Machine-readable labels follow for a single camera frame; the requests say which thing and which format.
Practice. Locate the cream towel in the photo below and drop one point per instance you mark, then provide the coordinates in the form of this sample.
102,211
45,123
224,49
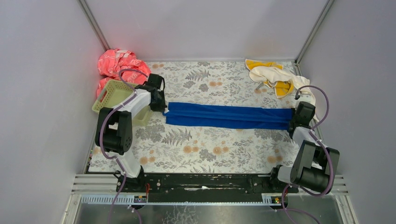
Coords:
300,81

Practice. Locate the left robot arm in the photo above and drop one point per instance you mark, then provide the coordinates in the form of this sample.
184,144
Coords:
114,134

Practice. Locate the yellow towel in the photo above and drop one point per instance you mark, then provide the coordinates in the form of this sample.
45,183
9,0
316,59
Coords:
263,65

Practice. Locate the floral table mat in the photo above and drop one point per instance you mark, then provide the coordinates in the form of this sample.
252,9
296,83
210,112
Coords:
160,147

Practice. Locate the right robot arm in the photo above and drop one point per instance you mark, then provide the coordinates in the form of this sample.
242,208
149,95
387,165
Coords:
315,164

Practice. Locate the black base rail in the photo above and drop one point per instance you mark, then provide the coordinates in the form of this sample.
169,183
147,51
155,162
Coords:
202,188

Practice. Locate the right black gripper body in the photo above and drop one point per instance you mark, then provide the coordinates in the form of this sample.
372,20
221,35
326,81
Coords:
295,120

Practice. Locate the blue towel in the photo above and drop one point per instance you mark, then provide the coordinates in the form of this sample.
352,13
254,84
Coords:
233,117

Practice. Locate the green plastic basket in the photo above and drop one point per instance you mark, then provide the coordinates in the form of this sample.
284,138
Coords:
116,92

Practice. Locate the pink patterned cloth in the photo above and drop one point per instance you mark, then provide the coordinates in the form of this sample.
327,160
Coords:
114,60

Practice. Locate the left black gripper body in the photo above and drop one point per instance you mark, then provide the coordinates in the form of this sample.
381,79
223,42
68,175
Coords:
159,103

